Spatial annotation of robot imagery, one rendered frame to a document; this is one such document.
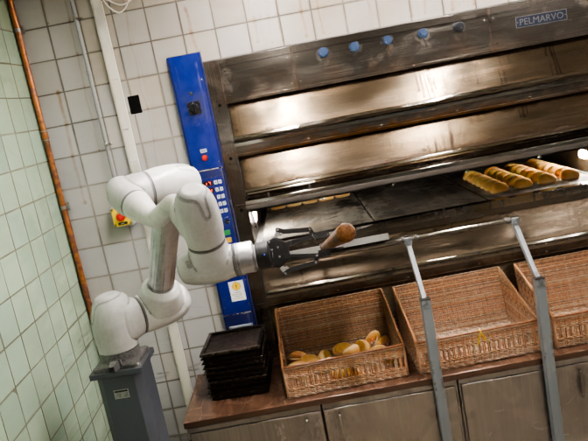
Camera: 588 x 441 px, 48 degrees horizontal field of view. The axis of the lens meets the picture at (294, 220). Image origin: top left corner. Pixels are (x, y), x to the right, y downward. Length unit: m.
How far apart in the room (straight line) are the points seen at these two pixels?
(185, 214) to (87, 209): 1.78
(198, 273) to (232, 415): 1.35
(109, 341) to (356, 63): 1.70
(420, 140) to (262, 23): 0.94
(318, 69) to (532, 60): 1.03
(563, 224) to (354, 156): 1.10
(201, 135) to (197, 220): 1.59
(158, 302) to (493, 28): 2.01
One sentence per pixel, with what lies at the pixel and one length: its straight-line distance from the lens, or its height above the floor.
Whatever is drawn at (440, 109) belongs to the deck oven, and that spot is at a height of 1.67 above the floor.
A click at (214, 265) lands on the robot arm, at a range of 1.76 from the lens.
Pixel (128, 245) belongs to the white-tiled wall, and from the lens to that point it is 3.42.
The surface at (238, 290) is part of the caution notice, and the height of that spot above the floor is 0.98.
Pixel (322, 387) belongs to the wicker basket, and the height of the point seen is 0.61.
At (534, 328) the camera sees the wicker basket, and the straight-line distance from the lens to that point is 3.14.
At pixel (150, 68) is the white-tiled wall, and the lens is 3.31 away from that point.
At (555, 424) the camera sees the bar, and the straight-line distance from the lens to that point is 3.22.
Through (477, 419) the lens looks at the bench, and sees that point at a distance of 3.17.
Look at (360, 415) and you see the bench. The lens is 3.06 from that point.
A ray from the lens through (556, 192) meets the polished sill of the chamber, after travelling 3.55.
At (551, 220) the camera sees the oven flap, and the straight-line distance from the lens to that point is 3.58.
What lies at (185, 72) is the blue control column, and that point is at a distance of 3.25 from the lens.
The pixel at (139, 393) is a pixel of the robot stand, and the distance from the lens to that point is 2.68.
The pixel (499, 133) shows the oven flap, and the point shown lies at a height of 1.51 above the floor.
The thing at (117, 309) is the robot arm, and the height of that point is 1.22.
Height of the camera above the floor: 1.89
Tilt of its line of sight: 11 degrees down
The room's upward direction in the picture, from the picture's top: 11 degrees counter-clockwise
